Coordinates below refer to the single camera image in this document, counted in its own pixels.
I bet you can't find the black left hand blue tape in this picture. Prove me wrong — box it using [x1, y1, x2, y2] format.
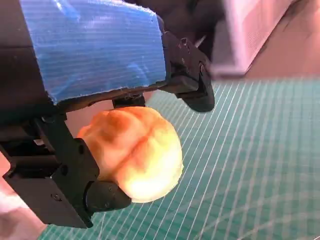
[0, 0, 216, 230]

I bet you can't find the round toy bread bun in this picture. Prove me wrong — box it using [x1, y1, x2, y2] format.
[76, 106, 185, 204]

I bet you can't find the green cutting mat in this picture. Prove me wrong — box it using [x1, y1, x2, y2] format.
[41, 79, 320, 240]

